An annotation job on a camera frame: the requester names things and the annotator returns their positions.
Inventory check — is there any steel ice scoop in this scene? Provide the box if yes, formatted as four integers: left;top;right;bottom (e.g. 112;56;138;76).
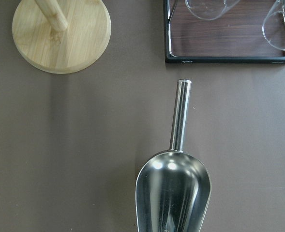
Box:
135;79;211;232

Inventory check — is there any wooden mug tree stand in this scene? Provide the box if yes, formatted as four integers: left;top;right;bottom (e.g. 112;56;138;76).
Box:
12;0;111;74

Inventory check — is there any black framed tray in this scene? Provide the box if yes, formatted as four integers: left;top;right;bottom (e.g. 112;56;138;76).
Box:
163;0;285;64

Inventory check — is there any wine glass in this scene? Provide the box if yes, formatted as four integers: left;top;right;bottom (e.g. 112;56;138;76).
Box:
184;0;240;21
262;0;285;51

